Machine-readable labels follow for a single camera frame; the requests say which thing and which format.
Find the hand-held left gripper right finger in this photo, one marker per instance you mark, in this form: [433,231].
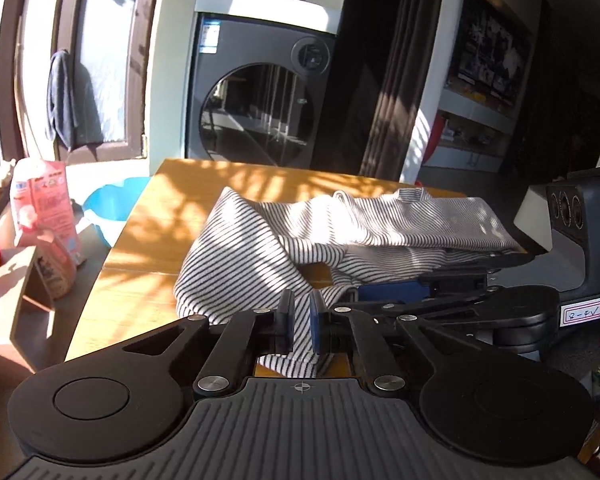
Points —
[319,325]

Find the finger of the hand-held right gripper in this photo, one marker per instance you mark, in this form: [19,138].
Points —
[455,303]
[390,293]

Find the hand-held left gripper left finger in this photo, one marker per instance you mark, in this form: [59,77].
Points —
[286,322]

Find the striped white garment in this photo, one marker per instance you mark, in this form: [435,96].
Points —
[260,245]

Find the blue plastic basin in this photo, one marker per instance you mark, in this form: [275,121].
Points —
[112,205]

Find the dark brown curtain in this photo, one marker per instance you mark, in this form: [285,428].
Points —
[400,70]

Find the grey front-load washing machine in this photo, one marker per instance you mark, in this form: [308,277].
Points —
[260,95]

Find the brown paper bag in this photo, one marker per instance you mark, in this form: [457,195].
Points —
[55,272]

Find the pink printed package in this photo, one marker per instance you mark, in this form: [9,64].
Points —
[42,200]

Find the white counter over washer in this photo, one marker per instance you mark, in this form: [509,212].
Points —
[270,2]

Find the dark hanging towel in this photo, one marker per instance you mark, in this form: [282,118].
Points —
[62,100]

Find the brown framed glass door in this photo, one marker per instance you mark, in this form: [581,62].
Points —
[107,55]

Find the white wall shelf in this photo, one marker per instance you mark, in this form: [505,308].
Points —
[472,132]

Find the wall television screen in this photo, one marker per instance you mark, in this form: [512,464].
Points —
[492,55]

